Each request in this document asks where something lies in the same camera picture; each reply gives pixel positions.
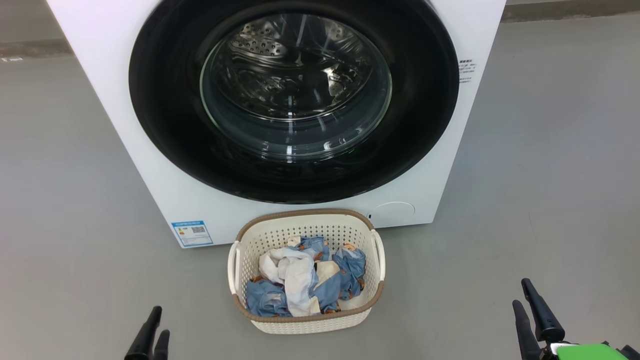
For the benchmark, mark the blue printed garment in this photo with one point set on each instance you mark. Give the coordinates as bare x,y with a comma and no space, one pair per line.
267,300

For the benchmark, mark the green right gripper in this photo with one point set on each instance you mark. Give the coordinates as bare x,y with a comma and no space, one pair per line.
590,352

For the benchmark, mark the round white filter cover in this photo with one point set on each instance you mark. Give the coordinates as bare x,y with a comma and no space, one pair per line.
395,214

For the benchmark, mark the cream perforated laundry basket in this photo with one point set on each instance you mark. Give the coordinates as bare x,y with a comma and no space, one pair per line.
305,227

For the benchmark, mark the black round glass washer door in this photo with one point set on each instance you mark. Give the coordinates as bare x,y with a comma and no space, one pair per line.
165,125

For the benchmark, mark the white front-load washing machine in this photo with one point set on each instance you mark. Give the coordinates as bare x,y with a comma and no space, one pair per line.
100,75

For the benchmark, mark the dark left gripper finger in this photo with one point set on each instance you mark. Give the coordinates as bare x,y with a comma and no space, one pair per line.
145,335
162,347

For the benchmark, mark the blue energy label sticker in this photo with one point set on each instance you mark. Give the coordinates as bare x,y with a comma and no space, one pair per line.
192,234

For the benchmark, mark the white garment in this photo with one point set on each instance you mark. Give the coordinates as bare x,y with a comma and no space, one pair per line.
297,280

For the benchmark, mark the stainless steel washing machine drum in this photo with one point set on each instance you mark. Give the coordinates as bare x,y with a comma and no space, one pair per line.
260,45

